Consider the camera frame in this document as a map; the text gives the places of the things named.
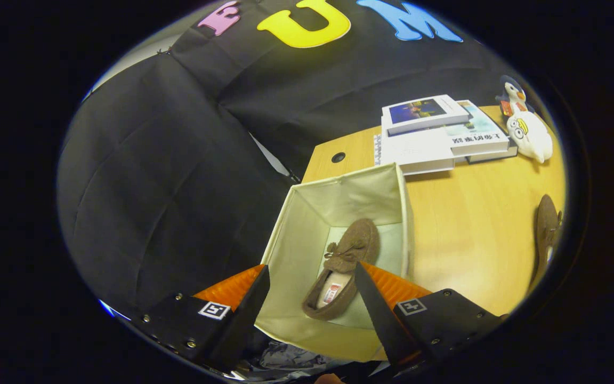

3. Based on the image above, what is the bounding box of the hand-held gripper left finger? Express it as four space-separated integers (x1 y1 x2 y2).
131 264 271 374

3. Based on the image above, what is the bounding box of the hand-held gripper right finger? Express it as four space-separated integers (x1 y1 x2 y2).
354 261 505 374

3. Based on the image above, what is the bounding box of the brown fuzzy slipper shoe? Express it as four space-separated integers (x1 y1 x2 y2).
302 218 381 322
530 194 563 291

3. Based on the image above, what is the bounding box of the pale green fabric storage box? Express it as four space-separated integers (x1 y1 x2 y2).
254 163 415 362

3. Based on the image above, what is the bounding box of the grey crumpled cloth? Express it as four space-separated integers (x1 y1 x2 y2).
243 340 350 380

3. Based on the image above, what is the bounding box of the plain white book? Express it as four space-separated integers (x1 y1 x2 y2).
374 128 456 175

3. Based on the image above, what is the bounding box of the black backdrop cloth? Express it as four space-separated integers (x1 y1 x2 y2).
56 0 531 321

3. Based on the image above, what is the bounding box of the dark book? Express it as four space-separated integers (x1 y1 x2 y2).
467 140 519 164

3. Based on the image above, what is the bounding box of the book with blue photo cover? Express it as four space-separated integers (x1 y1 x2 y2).
381 94 470 137

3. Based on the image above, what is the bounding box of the white plush toy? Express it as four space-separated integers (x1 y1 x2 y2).
507 111 554 164

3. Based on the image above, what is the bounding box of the penguin plush toy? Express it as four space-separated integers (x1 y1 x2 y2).
495 75 534 118

